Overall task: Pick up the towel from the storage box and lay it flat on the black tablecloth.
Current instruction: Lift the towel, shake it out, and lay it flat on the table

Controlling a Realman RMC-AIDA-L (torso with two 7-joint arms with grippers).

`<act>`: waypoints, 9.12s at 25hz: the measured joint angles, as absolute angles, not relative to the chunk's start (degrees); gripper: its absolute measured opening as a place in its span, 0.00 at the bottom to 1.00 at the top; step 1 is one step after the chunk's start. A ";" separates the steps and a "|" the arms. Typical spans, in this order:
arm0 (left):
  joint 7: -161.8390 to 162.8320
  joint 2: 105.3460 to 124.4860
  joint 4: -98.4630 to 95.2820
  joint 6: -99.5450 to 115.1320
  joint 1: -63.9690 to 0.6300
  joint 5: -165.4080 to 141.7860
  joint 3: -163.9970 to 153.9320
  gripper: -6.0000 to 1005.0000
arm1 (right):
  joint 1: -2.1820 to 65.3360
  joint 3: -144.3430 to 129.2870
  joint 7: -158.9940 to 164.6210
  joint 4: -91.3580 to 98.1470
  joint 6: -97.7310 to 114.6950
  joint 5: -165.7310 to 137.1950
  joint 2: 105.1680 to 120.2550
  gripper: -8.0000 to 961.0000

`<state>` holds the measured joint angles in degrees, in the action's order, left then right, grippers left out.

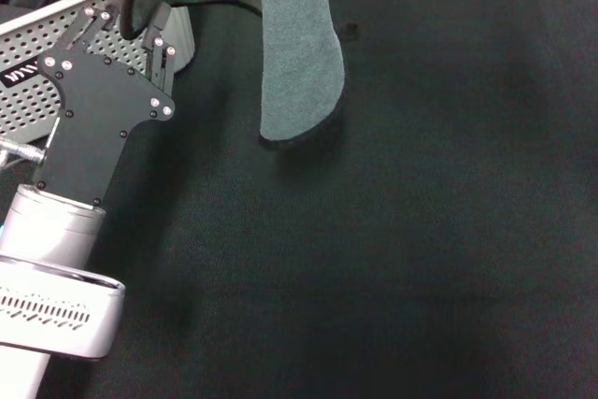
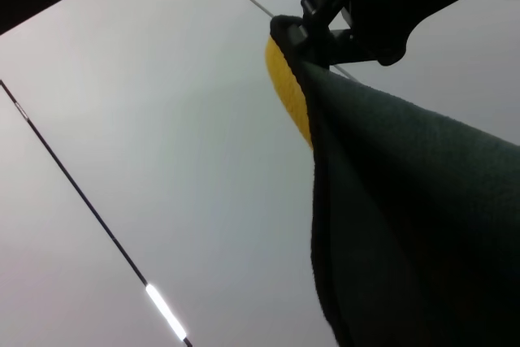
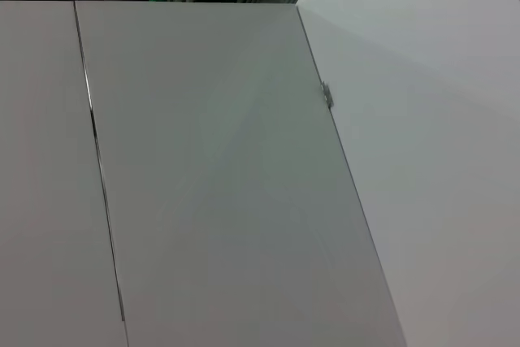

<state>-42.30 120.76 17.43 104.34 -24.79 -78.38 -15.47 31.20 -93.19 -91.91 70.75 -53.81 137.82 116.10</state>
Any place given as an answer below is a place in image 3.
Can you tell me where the metal wall hinge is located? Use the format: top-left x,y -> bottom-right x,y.
320,81 -> 336,109

